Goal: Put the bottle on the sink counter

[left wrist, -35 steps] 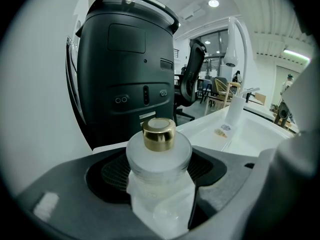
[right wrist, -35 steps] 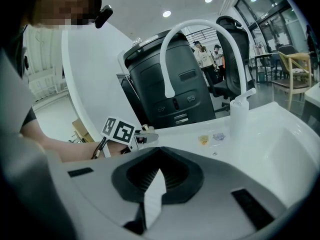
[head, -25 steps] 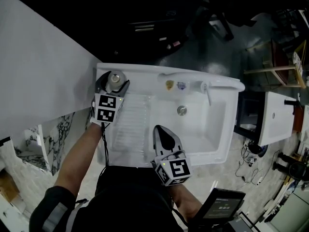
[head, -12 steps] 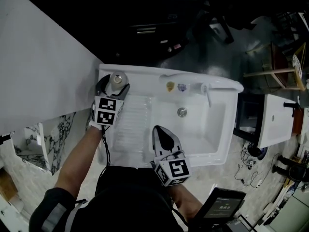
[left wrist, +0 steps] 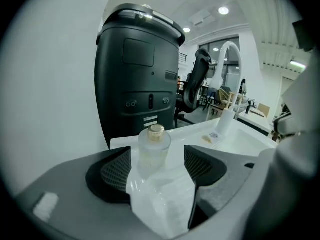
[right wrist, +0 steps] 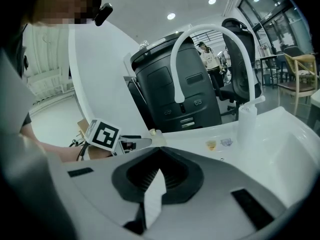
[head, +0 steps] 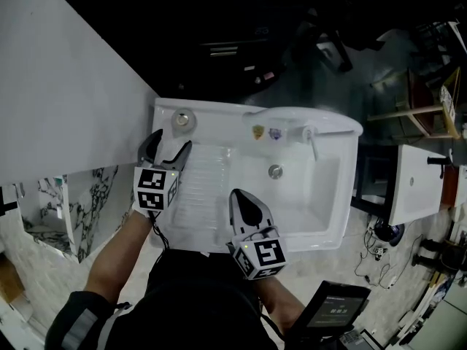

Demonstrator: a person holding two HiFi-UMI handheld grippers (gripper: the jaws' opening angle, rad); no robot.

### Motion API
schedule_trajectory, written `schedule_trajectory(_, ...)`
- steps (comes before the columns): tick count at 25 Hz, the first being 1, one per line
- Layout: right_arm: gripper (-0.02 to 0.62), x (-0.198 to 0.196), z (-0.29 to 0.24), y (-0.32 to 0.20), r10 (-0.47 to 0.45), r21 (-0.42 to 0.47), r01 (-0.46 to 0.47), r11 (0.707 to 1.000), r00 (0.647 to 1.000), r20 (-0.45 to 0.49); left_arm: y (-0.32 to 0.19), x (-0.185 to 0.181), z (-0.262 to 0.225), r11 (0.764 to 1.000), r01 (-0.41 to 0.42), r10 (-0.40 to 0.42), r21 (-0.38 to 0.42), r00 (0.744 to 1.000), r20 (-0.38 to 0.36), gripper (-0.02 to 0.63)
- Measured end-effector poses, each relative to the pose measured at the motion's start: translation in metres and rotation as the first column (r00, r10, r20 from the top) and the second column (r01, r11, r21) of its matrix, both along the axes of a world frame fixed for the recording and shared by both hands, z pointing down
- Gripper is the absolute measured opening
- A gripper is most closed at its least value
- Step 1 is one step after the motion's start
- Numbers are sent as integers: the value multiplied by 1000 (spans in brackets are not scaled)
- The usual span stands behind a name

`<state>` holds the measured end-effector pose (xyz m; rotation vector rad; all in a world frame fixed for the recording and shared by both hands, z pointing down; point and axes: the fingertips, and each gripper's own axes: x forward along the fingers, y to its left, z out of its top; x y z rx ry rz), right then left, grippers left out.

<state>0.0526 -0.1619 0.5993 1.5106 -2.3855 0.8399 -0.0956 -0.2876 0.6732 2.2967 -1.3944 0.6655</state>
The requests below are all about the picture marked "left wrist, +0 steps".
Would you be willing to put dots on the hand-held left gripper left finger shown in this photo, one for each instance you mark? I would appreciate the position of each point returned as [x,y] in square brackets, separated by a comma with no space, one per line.
[65,184]

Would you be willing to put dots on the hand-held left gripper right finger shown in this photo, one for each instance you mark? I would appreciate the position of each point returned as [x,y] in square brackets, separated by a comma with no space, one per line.
[225,194]

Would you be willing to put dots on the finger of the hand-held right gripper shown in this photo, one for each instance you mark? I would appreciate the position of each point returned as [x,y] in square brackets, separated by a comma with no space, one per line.
[302,101]

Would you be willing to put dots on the frosted glass bottle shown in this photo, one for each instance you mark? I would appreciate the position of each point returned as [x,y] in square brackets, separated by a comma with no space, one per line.
[155,149]

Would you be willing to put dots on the white sink with black faucet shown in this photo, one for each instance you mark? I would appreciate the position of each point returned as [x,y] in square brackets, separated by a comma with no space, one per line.
[255,124]

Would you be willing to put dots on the white table surface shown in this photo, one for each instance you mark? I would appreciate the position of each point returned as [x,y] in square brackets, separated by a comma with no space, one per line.
[190,134]

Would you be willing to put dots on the black faucet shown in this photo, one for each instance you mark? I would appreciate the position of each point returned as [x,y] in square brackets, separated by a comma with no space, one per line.
[250,107]

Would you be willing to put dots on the white curved faucet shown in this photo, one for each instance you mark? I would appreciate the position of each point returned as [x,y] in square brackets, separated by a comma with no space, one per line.
[225,124]

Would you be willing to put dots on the black mesh office chair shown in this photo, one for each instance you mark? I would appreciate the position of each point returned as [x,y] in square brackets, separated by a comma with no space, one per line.
[196,84]

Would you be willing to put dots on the round ceiling light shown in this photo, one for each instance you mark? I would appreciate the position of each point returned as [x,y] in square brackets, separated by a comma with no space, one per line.
[223,10]
[186,30]

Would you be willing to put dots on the large black machine cabinet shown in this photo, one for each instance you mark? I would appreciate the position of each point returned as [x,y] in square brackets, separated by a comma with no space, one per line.
[135,79]

